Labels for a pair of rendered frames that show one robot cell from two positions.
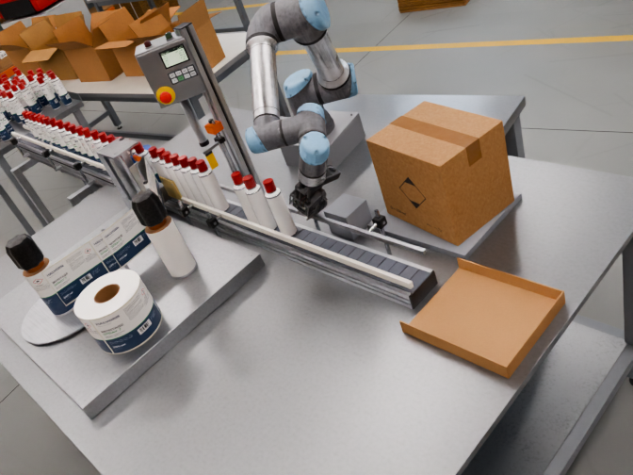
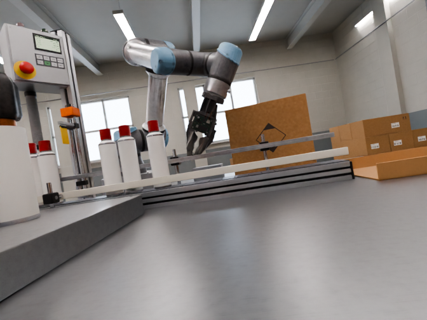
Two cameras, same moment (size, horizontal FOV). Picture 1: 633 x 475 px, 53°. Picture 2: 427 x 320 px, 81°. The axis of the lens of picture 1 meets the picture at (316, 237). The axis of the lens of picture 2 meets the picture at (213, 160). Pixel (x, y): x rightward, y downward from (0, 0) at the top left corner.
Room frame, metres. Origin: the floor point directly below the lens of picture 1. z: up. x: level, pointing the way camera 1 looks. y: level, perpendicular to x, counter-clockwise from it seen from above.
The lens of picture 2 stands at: (1.05, 0.56, 0.94)
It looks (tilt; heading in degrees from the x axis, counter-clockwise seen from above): 0 degrees down; 309
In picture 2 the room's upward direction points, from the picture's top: 9 degrees counter-clockwise
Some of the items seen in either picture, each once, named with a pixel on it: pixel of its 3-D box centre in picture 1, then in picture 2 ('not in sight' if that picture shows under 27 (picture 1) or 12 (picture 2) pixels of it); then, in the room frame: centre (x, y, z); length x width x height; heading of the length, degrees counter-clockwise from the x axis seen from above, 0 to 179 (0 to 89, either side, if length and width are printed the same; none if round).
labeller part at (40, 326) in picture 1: (67, 307); not in sight; (1.72, 0.84, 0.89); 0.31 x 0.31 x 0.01
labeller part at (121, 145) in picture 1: (117, 147); not in sight; (2.21, 0.56, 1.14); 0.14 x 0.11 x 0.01; 33
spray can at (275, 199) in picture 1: (279, 207); (157, 153); (1.66, 0.07, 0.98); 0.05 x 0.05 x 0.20
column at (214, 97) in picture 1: (223, 120); (74, 120); (2.03, 0.15, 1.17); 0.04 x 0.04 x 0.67; 33
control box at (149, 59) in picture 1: (172, 69); (36, 61); (2.05, 0.23, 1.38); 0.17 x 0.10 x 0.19; 88
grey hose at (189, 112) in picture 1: (192, 118); (34, 121); (2.10, 0.25, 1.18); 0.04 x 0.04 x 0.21
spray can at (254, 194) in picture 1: (258, 204); (129, 159); (1.73, 0.13, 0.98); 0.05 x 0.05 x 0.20
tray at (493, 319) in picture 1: (480, 312); (408, 160); (1.08, -0.31, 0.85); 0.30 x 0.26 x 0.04; 33
